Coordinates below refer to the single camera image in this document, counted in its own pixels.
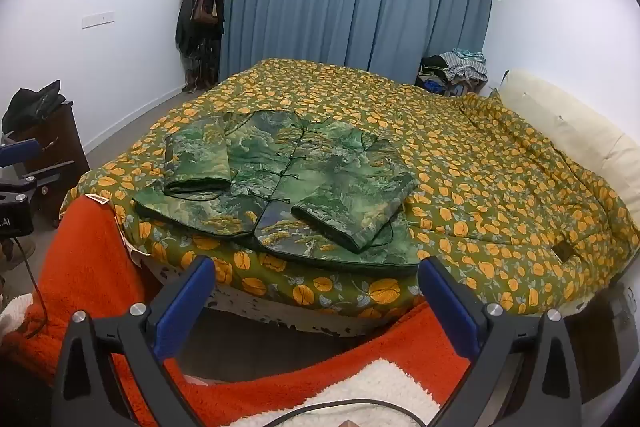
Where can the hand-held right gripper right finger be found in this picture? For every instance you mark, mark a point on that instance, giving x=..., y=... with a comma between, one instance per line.
x=450, y=304

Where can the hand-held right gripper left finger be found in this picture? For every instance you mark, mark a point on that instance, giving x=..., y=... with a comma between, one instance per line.
x=185, y=307

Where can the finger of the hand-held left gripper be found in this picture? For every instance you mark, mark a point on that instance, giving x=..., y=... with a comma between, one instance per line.
x=47, y=177
x=20, y=153

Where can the green landscape print jacket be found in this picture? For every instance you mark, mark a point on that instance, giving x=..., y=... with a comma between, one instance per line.
x=310, y=177

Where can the dark hanging clothes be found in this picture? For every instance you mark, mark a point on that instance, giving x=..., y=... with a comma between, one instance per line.
x=197, y=52

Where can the dark clothes pile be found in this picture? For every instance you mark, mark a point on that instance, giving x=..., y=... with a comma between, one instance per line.
x=432, y=74

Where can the pile of clothes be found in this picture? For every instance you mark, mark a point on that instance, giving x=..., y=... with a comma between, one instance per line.
x=465, y=64

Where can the dark wooden cabinet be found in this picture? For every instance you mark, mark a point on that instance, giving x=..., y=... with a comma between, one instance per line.
x=62, y=144

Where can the black bag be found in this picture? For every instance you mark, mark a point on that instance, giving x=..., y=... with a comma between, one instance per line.
x=35, y=104

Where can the small white tag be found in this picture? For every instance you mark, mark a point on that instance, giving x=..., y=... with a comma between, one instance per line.
x=96, y=200

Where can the orange fleece robe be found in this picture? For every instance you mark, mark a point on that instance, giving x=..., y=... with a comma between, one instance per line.
x=90, y=267

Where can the green quilt with orange fruits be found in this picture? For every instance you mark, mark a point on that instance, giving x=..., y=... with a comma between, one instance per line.
x=475, y=167

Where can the cream padded headboard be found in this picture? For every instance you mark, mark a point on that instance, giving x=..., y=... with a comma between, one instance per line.
x=560, y=127

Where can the brown handbag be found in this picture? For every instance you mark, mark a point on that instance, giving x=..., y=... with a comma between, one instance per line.
x=205, y=9

